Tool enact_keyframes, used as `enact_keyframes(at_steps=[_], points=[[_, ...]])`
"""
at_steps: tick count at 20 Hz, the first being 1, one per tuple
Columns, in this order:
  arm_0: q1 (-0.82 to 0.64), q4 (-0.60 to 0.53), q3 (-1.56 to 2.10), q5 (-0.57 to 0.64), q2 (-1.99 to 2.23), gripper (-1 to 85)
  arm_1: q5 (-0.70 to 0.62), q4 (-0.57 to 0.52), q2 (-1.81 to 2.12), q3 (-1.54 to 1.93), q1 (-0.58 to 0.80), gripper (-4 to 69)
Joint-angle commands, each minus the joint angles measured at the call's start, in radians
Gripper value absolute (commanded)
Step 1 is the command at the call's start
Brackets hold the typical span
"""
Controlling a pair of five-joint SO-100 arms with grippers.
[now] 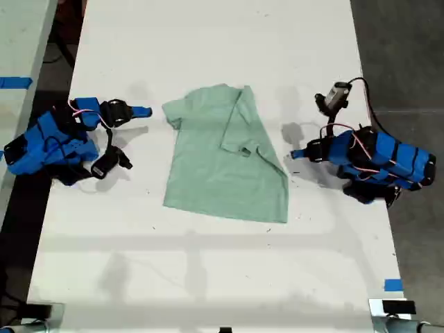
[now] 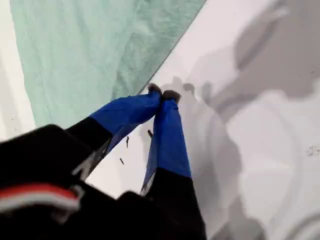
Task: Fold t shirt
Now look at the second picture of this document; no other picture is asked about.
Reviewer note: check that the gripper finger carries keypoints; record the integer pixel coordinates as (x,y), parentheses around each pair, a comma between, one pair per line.
(125,112)
(167,150)

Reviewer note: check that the pale green t-shirt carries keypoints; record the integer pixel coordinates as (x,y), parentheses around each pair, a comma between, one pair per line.
(75,55)

